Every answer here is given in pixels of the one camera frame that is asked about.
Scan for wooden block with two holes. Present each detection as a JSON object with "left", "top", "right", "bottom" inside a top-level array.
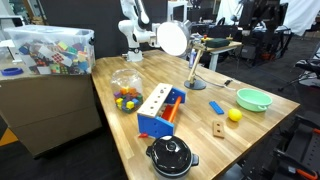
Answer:
[{"left": 212, "top": 119, "right": 226, "bottom": 139}]

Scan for blue and wood toy tool box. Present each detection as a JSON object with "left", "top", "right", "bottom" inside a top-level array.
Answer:
[{"left": 136, "top": 82, "right": 187, "bottom": 140}]

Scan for cardboard box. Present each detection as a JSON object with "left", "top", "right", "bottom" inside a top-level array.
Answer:
[{"left": 0, "top": 71, "right": 103, "bottom": 159}]

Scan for clear jar of coloured cubes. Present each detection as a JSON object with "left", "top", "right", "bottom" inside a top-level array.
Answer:
[{"left": 110, "top": 68, "right": 144, "bottom": 114}]

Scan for blue bottle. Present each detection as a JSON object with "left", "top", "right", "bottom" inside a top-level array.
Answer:
[{"left": 188, "top": 49, "right": 198, "bottom": 69}]

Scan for round lamp on wooden stand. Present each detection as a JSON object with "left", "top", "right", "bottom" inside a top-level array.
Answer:
[{"left": 156, "top": 19, "right": 208, "bottom": 91}]

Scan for blue toy brick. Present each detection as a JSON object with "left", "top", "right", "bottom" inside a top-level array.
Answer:
[{"left": 208, "top": 100, "right": 225, "bottom": 116}]

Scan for black pot with lid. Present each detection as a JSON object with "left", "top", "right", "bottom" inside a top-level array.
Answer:
[{"left": 145, "top": 134, "right": 200, "bottom": 179}]

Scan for dark green pad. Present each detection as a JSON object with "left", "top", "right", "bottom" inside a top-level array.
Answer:
[{"left": 203, "top": 37, "right": 231, "bottom": 48}]

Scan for yellow lemon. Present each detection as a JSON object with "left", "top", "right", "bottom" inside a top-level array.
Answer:
[{"left": 227, "top": 108, "right": 243, "bottom": 123}]

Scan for small wooden side table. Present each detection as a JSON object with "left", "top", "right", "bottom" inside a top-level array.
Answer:
[{"left": 191, "top": 39, "right": 246, "bottom": 73}]

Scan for mint green bowl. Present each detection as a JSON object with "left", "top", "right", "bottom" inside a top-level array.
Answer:
[{"left": 235, "top": 87, "right": 274, "bottom": 113}]

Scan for clear bin of puzzle cubes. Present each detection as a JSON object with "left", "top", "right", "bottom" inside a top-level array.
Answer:
[{"left": 3, "top": 24, "right": 97, "bottom": 76}]

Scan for black office chair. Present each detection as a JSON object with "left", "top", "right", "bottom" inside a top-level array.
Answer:
[{"left": 278, "top": 46, "right": 320, "bottom": 93}]

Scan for black equipment cart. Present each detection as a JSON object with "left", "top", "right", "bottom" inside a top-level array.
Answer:
[{"left": 239, "top": 111, "right": 320, "bottom": 180}]

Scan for white hanging cloth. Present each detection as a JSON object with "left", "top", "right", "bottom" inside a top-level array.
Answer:
[{"left": 279, "top": 0, "right": 320, "bottom": 36}]

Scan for lamp cable with switch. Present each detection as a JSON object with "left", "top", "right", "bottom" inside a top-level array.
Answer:
[{"left": 196, "top": 74, "right": 236, "bottom": 92}]

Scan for white background frame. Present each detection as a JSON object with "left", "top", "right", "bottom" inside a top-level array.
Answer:
[{"left": 167, "top": 0, "right": 189, "bottom": 23}]

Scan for blue ring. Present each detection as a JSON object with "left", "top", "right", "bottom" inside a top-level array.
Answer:
[{"left": 0, "top": 67, "right": 24, "bottom": 77}]

